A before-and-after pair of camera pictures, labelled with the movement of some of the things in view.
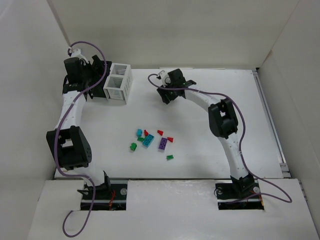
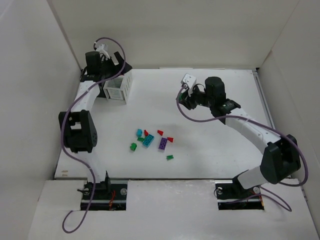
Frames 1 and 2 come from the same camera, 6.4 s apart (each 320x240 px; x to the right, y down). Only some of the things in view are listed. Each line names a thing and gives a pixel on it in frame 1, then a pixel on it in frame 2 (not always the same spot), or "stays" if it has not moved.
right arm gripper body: (166, 93) to (189, 99)
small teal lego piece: (139, 132) stays
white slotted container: (118, 83) stays
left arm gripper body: (99, 81) to (116, 64)
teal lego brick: (148, 140) stays
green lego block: (133, 146) stays
